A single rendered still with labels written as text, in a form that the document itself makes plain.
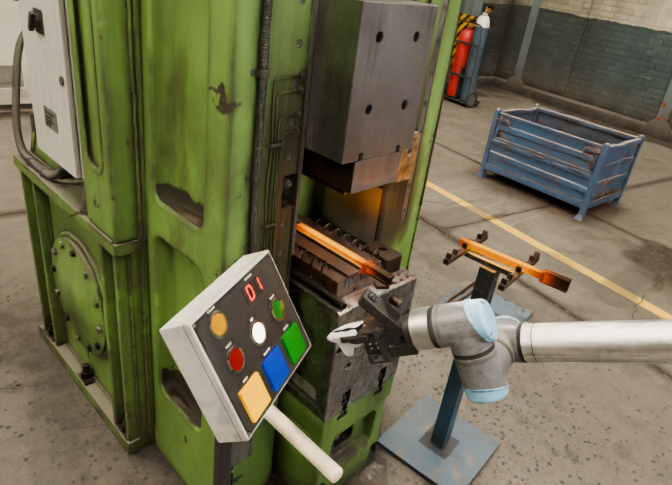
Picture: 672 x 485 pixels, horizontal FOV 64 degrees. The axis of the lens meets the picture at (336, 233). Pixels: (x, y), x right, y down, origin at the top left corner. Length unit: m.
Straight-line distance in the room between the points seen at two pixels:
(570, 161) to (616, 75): 4.65
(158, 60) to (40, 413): 1.64
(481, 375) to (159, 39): 1.19
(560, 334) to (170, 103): 1.19
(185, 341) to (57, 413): 1.62
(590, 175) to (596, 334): 4.10
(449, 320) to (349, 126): 0.56
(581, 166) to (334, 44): 4.10
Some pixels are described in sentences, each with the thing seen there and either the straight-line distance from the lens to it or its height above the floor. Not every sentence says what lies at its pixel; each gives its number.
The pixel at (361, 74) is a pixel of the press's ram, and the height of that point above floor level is 1.60.
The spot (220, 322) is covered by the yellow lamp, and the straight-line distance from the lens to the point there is 1.13.
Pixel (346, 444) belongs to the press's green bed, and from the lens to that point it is 2.26.
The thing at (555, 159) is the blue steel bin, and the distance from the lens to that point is 5.39.
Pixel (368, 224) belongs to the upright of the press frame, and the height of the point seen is 1.00.
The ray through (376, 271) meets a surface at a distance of 1.66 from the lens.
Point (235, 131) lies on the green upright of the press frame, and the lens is 1.34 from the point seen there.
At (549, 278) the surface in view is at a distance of 1.97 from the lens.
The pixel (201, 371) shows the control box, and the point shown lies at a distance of 1.12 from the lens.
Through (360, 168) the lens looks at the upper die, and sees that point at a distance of 1.49.
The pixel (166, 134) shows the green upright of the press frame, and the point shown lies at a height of 1.32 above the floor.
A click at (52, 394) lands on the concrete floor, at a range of 2.76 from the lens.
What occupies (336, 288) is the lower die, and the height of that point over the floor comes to 0.96.
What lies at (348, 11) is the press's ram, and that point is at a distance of 1.37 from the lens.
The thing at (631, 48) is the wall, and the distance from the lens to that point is 9.79.
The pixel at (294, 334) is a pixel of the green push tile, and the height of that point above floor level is 1.03.
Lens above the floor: 1.85
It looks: 27 degrees down
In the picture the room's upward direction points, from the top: 8 degrees clockwise
